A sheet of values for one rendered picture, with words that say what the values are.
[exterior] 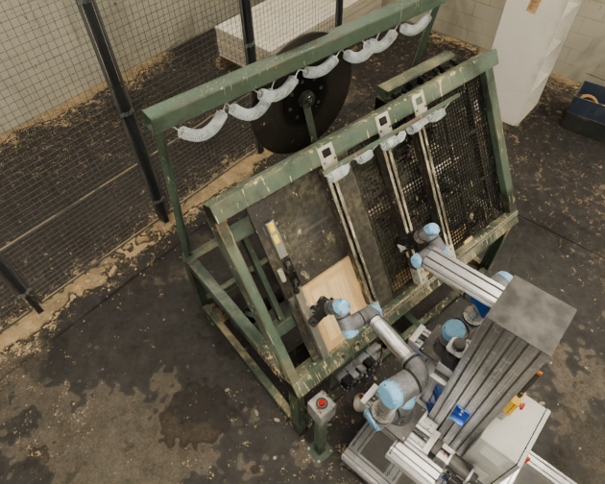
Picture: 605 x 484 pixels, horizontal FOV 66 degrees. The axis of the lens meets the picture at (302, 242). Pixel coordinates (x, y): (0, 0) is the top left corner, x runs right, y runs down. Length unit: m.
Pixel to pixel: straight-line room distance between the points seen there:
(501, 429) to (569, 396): 1.75
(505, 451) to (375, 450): 1.16
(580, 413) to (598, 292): 1.20
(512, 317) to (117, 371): 3.14
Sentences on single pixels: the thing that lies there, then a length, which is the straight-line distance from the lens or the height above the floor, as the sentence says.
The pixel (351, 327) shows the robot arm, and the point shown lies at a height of 1.59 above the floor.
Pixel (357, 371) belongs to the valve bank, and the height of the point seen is 0.72.
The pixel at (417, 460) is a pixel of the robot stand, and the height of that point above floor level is 0.96.
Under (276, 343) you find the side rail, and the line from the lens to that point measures 2.67.
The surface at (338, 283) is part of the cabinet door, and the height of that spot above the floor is 1.20.
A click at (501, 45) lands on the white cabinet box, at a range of 6.03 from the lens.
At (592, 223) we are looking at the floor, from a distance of 5.49.
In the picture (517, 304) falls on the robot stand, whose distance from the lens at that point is 1.94.
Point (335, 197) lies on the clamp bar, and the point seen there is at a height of 1.68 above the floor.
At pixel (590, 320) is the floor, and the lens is 4.73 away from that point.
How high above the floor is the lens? 3.55
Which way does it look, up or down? 51 degrees down
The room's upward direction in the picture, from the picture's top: 1 degrees counter-clockwise
